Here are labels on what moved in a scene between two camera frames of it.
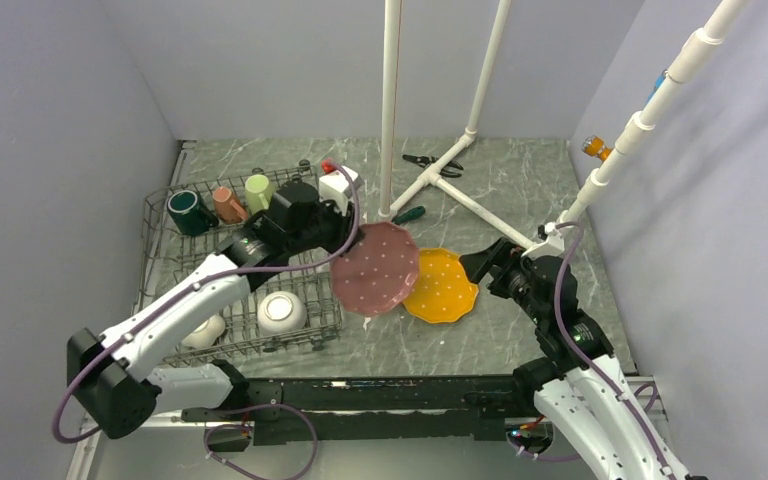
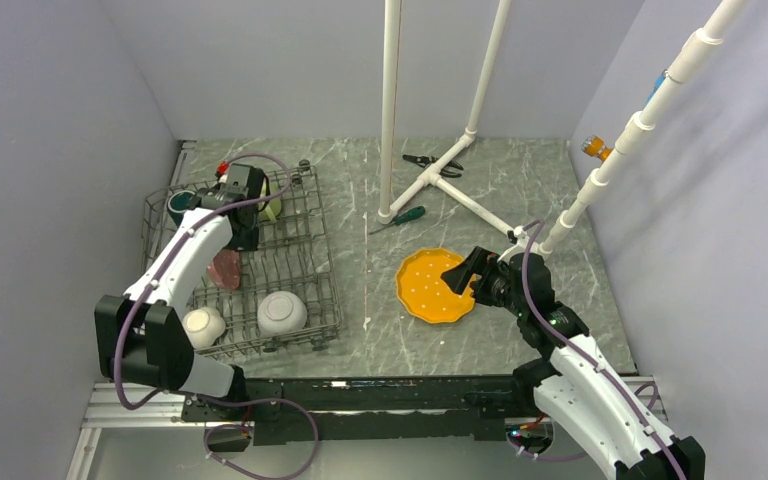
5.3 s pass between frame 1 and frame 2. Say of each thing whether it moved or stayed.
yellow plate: stayed
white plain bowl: stayed
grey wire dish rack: stayed
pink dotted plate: moved
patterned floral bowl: stayed
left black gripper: moved
